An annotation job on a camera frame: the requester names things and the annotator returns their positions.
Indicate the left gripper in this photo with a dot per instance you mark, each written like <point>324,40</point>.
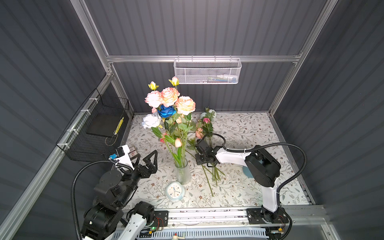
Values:
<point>145,172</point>

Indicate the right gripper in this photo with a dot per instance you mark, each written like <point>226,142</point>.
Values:
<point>197,159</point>

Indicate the pink tulip stem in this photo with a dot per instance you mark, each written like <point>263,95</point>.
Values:
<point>179,155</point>

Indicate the clear ribbed glass vase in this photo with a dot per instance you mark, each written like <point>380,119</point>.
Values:
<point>183,174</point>

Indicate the teal ceramic vase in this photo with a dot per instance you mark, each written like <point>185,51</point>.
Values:
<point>247,172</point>

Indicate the blue rose stem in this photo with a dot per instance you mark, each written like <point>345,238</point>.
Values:
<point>164,126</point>

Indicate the pink peony spray stem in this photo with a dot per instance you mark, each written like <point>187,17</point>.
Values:
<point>154,98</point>

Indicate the white rose stem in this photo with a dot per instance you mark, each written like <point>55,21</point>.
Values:
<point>148,123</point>

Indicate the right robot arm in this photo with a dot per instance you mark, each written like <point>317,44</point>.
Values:
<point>264,168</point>

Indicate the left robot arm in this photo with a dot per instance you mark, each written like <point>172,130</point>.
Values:
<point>113,192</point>

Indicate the pile of artificial flowers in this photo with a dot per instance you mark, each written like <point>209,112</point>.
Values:
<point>204,129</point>

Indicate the small round alarm clock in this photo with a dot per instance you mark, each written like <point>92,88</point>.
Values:
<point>175,192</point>

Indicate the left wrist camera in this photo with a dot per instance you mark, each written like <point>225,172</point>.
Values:
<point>121,156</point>

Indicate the black wire basket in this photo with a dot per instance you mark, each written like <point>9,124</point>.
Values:
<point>90,137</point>

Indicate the white wire mesh basket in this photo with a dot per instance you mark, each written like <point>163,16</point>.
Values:
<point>207,71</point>

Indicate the aluminium mounting rail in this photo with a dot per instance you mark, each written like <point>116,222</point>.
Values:
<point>300,214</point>

